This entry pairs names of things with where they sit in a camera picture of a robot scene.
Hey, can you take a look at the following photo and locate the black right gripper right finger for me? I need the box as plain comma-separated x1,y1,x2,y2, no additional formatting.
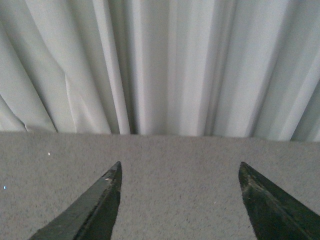
238,161,320,240

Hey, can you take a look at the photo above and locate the pale grey curtain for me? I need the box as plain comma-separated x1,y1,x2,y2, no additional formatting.
0,0,320,142

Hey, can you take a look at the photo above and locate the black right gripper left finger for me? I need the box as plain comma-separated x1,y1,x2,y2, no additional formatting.
30,161,122,240

